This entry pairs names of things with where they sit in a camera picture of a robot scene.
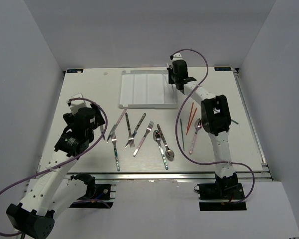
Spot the left blue corner sticker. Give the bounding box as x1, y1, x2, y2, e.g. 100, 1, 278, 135
66, 69, 84, 74

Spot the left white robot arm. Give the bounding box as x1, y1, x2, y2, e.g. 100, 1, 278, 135
6, 101, 105, 239

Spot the pink handled knife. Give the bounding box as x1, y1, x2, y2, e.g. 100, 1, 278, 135
107, 108, 127, 142

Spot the wrist white camera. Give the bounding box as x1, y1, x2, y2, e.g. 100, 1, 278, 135
67, 93, 86, 115
169, 52, 183, 61

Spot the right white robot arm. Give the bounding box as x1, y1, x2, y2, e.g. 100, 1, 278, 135
167, 53, 238, 199

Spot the green handled spoon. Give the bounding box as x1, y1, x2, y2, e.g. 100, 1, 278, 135
153, 130, 168, 170

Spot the dark handled knife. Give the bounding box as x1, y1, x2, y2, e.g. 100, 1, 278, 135
124, 113, 146, 148

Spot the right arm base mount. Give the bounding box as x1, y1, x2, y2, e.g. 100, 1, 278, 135
193, 183, 247, 212

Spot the green handled fork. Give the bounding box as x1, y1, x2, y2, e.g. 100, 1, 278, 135
111, 132, 120, 172

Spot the dark handled spoon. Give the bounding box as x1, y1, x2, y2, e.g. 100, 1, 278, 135
156, 124, 174, 161

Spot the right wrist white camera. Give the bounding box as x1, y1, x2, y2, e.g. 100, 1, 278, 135
169, 52, 183, 61

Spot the pink handled spoon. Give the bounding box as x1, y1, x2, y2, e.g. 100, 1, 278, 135
189, 118, 202, 154

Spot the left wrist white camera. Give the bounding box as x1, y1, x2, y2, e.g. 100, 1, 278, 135
67, 93, 86, 115

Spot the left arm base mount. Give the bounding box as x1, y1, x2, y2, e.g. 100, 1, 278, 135
69, 173, 117, 209

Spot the white divided utensil tray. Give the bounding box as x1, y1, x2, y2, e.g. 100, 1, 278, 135
119, 70, 178, 109

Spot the orange chopstick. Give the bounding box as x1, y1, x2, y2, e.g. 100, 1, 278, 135
187, 103, 194, 132
186, 108, 197, 135

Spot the blue corner sticker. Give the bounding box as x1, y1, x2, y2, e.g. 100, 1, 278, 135
66, 69, 84, 74
214, 67, 232, 71

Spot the right blue corner sticker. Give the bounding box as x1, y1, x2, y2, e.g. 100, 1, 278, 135
214, 67, 232, 71

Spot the pink handled fork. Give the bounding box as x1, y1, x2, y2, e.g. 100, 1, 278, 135
133, 121, 154, 157

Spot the green handled knife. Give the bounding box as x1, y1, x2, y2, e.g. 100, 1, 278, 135
99, 125, 105, 140

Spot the dark handled fork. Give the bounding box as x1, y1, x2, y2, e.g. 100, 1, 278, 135
125, 113, 135, 148

